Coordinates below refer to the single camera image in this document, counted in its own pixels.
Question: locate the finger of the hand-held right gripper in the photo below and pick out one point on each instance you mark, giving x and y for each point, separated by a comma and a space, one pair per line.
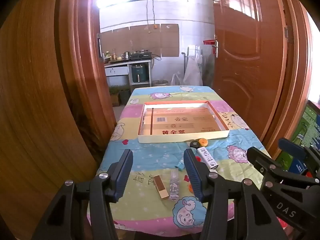
290, 144
257, 156

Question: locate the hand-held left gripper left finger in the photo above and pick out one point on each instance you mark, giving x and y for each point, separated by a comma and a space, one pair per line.
125, 170

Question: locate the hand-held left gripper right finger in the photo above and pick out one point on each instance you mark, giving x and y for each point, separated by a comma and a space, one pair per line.
193, 173

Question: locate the orange bottle cap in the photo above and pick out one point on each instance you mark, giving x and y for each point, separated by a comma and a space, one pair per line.
190, 188

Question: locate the teal printed tube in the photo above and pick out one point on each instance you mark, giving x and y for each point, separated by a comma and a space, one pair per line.
179, 166

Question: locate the white rectangular box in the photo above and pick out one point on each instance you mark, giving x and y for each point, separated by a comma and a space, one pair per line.
207, 158

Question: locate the clear glitter tube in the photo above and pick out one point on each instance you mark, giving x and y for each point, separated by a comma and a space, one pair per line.
173, 186

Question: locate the orange round lid red print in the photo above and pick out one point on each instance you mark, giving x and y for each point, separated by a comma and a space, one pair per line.
204, 142

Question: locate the gold brown lipstick box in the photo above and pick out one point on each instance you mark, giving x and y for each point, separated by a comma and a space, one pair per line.
161, 188

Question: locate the shallow white cardboard box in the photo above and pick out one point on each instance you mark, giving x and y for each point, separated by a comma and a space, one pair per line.
175, 127

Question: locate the green printed box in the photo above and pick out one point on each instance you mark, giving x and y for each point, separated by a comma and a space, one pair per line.
310, 127

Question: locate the black round cap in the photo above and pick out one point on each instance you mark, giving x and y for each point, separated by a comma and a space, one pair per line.
193, 144

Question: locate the cartoon sheep printed tablecloth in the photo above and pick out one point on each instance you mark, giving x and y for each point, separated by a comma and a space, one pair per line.
150, 150

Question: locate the wooden door jamb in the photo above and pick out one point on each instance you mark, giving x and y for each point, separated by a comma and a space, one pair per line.
295, 80
82, 67

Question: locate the potted green plant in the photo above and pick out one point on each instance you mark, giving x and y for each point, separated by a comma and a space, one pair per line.
115, 95

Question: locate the brown wooden door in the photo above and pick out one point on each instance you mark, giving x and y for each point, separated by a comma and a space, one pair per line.
240, 67

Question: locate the round woven basket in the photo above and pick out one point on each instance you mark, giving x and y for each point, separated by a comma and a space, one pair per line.
160, 83

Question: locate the small white plastic bag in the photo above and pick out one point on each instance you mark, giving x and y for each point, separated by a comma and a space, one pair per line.
175, 80

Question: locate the green air fryer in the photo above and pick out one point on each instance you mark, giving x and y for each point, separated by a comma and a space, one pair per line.
138, 73

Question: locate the white kitchen counter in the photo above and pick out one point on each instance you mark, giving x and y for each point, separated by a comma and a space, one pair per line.
116, 71

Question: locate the large white plastic bag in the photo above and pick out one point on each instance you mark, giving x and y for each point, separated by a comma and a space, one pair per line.
192, 72

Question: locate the metal door hinge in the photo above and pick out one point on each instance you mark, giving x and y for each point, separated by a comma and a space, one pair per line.
289, 34

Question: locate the glass bottle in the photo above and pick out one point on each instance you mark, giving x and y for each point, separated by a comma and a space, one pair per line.
114, 55

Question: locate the black gas stove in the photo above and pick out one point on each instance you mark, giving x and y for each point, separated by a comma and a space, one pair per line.
141, 55

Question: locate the metal strike plate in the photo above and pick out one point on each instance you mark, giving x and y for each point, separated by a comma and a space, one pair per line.
99, 45

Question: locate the cardboard wall covering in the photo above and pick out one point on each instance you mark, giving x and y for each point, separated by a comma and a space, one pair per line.
140, 40

